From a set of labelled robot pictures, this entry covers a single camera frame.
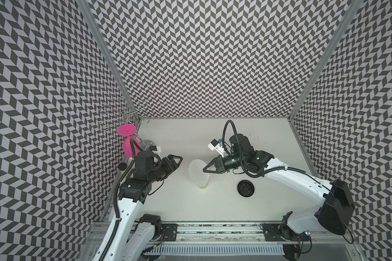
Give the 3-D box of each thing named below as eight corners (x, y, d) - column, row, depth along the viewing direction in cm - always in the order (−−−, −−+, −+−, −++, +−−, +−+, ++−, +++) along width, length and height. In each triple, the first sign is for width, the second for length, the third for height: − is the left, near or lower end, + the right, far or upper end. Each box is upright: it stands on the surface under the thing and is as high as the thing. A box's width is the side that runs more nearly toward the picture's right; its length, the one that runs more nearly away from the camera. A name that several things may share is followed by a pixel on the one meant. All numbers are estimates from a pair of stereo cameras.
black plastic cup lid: (238, 197, 86) (239, 195, 83) (236, 182, 91) (237, 180, 88) (254, 197, 86) (255, 195, 83) (251, 182, 91) (252, 180, 88)
